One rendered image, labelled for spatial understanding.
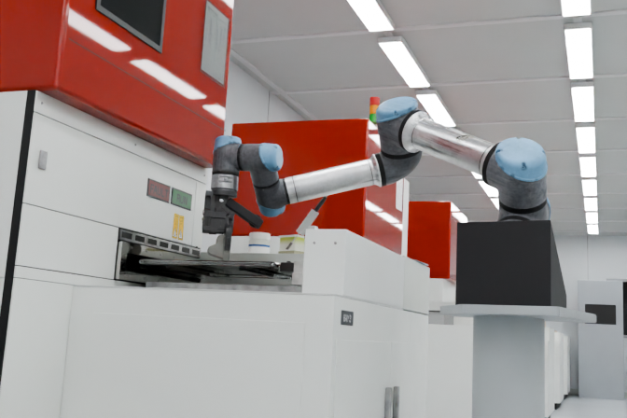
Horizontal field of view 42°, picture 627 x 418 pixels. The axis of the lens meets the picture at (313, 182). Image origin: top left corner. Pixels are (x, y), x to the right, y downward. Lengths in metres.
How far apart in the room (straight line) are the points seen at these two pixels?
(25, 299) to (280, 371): 0.55
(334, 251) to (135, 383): 0.51
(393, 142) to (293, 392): 0.83
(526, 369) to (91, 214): 1.05
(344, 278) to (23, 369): 0.69
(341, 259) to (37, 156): 0.69
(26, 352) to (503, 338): 1.02
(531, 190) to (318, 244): 0.54
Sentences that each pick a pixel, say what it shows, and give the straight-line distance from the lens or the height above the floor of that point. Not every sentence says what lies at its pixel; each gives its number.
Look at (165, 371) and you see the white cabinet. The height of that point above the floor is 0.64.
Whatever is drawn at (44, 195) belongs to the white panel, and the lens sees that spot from 1.85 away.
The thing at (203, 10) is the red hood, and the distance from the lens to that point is 2.45.
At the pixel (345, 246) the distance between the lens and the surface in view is 1.73.
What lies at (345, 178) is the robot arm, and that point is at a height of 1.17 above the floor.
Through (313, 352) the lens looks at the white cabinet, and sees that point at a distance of 1.67.
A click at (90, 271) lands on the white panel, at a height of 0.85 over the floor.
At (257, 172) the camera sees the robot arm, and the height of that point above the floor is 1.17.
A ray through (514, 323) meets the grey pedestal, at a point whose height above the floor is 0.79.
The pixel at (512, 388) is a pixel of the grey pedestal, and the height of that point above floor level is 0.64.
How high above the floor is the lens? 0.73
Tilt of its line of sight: 11 degrees up
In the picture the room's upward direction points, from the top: 3 degrees clockwise
